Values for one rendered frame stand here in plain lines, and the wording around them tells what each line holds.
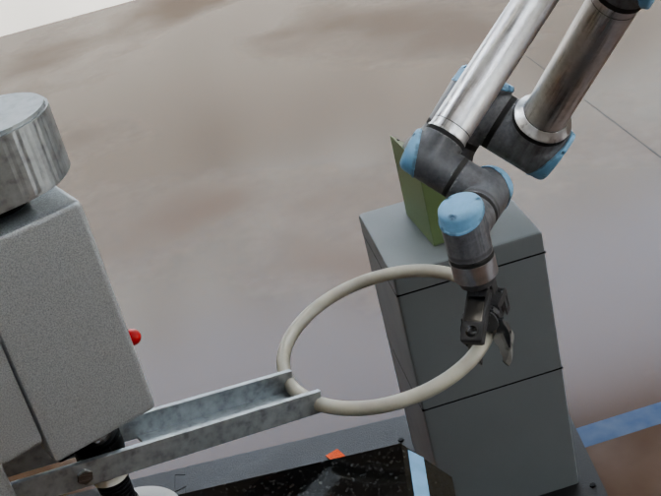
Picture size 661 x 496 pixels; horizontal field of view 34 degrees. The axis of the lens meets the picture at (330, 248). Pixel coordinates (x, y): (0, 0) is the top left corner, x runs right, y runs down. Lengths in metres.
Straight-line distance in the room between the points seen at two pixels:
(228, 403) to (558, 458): 1.25
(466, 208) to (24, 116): 0.84
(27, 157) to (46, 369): 0.36
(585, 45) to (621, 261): 1.91
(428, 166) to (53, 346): 0.83
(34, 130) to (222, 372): 2.50
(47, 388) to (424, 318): 1.23
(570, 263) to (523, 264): 1.50
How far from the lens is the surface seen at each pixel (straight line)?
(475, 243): 2.10
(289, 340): 2.41
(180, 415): 2.19
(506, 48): 2.26
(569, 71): 2.55
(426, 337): 2.83
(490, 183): 2.18
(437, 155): 2.19
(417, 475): 2.15
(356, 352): 4.02
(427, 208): 2.76
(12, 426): 1.88
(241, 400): 2.25
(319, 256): 4.72
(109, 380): 1.90
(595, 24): 2.45
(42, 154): 1.75
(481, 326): 2.15
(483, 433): 3.06
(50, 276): 1.79
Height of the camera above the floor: 2.20
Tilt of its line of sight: 27 degrees down
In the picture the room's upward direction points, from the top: 14 degrees counter-clockwise
